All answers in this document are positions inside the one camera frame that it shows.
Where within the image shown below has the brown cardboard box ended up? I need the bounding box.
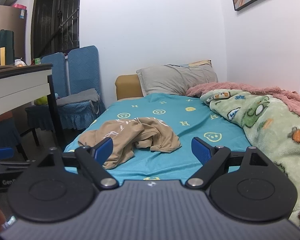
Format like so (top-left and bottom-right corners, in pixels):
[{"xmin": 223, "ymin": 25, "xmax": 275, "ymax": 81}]
[{"xmin": 0, "ymin": 5, "xmax": 28, "ymax": 60}]

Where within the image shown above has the grey pillow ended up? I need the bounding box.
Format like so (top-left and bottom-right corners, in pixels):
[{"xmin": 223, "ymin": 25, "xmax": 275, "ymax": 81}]
[{"xmin": 136, "ymin": 64, "xmax": 218, "ymax": 97}]

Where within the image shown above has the grey seat cushion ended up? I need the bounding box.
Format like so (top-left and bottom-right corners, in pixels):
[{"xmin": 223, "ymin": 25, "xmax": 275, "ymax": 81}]
[{"xmin": 56, "ymin": 88, "xmax": 101, "ymax": 106}]

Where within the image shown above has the dark window with grille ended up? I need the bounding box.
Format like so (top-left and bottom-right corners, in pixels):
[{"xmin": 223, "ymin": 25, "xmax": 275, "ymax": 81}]
[{"xmin": 30, "ymin": 0, "xmax": 82, "ymax": 60}]

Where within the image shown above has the white and dark table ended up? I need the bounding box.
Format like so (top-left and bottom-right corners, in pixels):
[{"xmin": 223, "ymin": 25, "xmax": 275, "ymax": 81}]
[{"xmin": 0, "ymin": 64, "xmax": 66, "ymax": 153}]

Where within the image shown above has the tan printed shirt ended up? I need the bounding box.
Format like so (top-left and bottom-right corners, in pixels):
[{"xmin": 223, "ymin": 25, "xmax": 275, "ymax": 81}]
[{"xmin": 78, "ymin": 117, "xmax": 182, "ymax": 170}]

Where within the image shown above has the yellow pillow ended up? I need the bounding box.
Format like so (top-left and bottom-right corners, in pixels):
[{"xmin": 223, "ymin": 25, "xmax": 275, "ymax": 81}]
[{"xmin": 180, "ymin": 60, "xmax": 212, "ymax": 68}]

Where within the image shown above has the tan padded headboard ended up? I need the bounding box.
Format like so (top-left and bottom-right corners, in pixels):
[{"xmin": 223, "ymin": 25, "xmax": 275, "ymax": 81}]
[{"xmin": 115, "ymin": 74, "xmax": 144, "ymax": 101}]

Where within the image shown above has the pink fluffy blanket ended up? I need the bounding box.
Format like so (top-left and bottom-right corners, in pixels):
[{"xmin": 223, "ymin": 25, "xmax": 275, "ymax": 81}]
[{"xmin": 185, "ymin": 82, "xmax": 300, "ymax": 120}]

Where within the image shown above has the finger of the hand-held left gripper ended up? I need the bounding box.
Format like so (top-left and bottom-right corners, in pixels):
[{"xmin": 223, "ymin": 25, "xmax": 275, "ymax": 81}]
[{"xmin": 0, "ymin": 147, "xmax": 32, "ymax": 168}]

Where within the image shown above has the bed with teal patterned sheet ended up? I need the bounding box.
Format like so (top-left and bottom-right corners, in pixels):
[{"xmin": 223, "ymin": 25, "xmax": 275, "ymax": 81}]
[{"xmin": 64, "ymin": 92, "xmax": 255, "ymax": 182}]

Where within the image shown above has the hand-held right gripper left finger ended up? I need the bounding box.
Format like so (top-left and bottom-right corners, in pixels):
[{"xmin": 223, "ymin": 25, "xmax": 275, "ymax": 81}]
[{"xmin": 30, "ymin": 137, "xmax": 119, "ymax": 190}]

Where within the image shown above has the blue covered stool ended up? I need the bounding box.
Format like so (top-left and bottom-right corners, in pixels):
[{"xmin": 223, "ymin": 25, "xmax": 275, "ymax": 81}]
[{"xmin": 0, "ymin": 118, "xmax": 28, "ymax": 161}]

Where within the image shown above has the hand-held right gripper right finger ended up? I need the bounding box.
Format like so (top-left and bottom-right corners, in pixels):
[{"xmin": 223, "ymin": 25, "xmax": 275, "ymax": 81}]
[{"xmin": 185, "ymin": 137, "xmax": 275, "ymax": 189}]

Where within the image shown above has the blue covered chair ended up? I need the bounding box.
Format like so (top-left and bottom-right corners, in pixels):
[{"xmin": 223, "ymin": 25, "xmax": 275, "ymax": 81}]
[
  {"xmin": 57, "ymin": 45, "xmax": 107, "ymax": 131},
  {"xmin": 24, "ymin": 52, "xmax": 68, "ymax": 147}
]

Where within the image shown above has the green cartoon printed blanket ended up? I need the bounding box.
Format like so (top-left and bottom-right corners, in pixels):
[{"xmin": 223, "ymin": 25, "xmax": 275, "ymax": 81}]
[{"xmin": 200, "ymin": 90, "xmax": 300, "ymax": 233}]

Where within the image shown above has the dark green bag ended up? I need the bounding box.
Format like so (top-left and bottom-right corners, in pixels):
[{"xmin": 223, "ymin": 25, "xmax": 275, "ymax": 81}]
[{"xmin": 0, "ymin": 30, "xmax": 15, "ymax": 66}]

